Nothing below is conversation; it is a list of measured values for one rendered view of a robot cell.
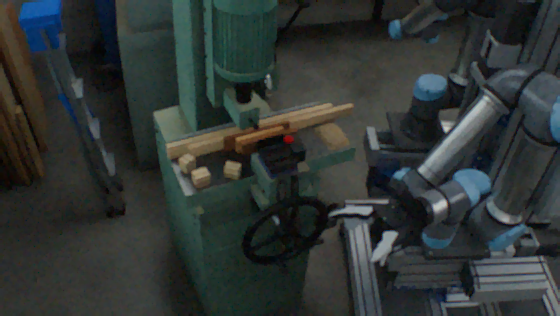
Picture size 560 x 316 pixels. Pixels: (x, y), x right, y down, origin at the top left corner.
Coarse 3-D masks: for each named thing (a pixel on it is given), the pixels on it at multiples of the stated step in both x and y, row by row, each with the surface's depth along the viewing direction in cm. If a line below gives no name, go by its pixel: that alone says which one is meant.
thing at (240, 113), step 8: (224, 88) 166; (232, 88) 166; (224, 96) 167; (232, 96) 163; (224, 104) 169; (232, 104) 161; (240, 104) 160; (248, 104) 160; (256, 104) 160; (232, 112) 164; (240, 112) 157; (248, 112) 159; (256, 112) 160; (240, 120) 159; (248, 120) 161; (256, 120) 162; (240, 128) 161
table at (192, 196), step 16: (304, 128) 179; (304, 144) 173; (320, 144) 173; (352, 144) 174; (176, 160) 165; (208, 160) 165; (224, 160) 166; (240, 160) 166; (320, 160) 170; (336, 160) 173; (176, 176) 160; (240, 176) 161; (192, 192) 155; (208, 192) 157; (224, 192) 160; (240, 192) 163; (256, 192) 160; (304, 192) 161
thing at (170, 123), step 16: (256, 96) 209; (160, 112) 199; (176, 112) 199; (160, 128) 192; (176, 128) 192; (192, 208) 169; (224, 208) 165; (240, 208) 168; (256, 208) 172; (208, 224) 166
